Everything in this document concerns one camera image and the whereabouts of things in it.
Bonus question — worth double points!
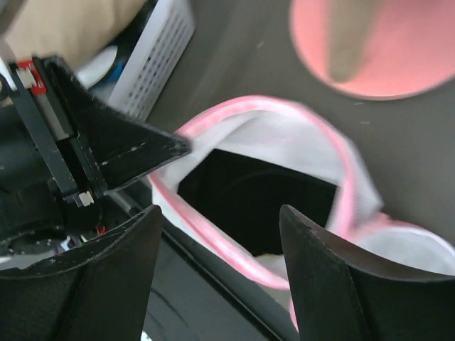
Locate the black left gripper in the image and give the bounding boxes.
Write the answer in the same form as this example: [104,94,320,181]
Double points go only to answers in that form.
[1,57,191,256]

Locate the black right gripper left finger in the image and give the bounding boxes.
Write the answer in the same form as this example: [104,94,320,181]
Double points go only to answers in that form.
[1,205,162,340]

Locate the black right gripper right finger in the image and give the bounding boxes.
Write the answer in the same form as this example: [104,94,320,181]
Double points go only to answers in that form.
[279,205,454,341]

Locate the black bra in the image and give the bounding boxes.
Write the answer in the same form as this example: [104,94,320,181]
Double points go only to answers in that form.
[178,150,336,256]

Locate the pink-trimmed white mesh laundry bag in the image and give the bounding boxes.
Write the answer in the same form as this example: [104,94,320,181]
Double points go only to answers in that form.
[149,96,454,331]

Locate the beige folded garment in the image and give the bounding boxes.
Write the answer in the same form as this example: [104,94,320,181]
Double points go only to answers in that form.
[1,0,146,69]

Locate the white perforated plastic basket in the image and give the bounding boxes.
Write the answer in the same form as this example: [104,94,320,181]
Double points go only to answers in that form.
[74,0,196,121]

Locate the pink two-tier wooden shelf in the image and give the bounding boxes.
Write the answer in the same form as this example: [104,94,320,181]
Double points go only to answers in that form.
[289,1,454,100]

